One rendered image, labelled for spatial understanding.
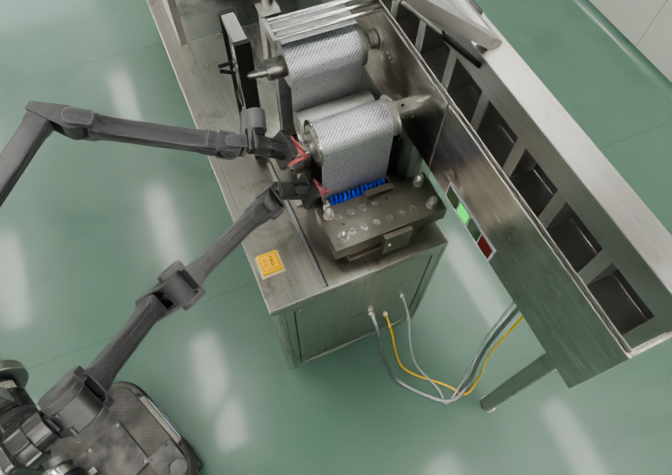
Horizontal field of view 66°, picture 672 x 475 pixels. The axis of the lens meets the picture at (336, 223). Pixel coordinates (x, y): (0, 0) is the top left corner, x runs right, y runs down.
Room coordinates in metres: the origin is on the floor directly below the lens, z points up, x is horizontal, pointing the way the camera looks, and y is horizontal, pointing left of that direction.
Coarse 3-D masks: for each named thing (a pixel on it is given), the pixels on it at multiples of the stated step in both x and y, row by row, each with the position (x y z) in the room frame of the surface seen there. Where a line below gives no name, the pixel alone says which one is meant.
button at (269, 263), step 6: (270, 252) 0.75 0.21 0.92; (276, 252) 0.75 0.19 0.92; (258, 258) 0.73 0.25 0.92; (264, 258) 0.73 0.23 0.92; (270, 258) 0.73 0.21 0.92; (276, 258) 0.73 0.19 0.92; (264, 264) 0.71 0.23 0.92; (270, 264) 0.71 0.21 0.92; (276, 264) 0.71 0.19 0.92; (264, 270) 0.69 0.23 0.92; (270, 270) 0.69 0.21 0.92; (276, 270) 0.69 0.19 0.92; (264, 276) 0.67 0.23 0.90
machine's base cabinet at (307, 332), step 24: (408, 264) 0.77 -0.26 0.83; (432, 264) 0.82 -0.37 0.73; (360, 288) 0.70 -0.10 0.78; (384, 288) 0.74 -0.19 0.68; (408, 288) 0.79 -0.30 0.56; (288, 312) 0.58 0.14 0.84; (312, 312) 0.61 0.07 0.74; (336, 312) 0.66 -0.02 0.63; (360, 312) 0.70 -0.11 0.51; (288, 336) 0.57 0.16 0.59; (312, 336) 0.61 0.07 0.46; (336, 336) 0.66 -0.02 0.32; (360, 336) 0.71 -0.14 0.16; (288, 360) 0.59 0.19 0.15; (312, 360) 0.61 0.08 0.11
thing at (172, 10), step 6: (162, 0) 1.99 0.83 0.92; (168, 0) 1.73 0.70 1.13; (174, 0) 1.74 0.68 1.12; (174, 6) 1.74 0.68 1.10; (168, 12) 1.90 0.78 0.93; (174, 12) 1.73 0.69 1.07; (174, 18) 1.73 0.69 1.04; (174, 24) 1.73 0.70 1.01; (180, 24) 1.74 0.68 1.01; (180, 30) 1.74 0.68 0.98; (180, 36) 1.73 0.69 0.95; (180, 42) 1.73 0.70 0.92; (186, 42) 1.74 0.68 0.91
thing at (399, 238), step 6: (402, 228) 0.81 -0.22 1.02; (408, 228) 0.81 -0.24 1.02; (390, 234) 0.79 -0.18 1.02; (396, 234) 0.79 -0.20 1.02; (402, 234) 0.79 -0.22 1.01; (408, 234) 0.81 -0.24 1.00; (384, 240) 0.77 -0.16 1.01; (390, 240) 0.78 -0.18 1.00; (396, 240) 0.79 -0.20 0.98; (402, 240) 0.80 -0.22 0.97; (408, 240) 0.81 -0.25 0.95; (384, 246) 0.77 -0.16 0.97; (390, 246) 0.78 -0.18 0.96; (396, 246) 0.79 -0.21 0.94; (402, 246) 0.80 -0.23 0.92; (384, 252) 0.77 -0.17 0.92
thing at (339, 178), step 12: (360, 156) 0.96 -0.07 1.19; (372, 156) 0.98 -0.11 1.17; (384, 156) 1.00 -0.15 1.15; (336, 168) 0.93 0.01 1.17; (348, 168) 0.95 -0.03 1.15; (360, 168) 0.97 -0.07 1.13; (372, 168) 0.99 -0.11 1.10; (384, 168) 1.01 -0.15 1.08; (324, 180) 0.91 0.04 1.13; (336, 180) 0.93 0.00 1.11; (348, 180) 0.95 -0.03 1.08; (360, 180) 0.97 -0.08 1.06; (372, 180) 0.99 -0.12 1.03; (336, 192) 0.93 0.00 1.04
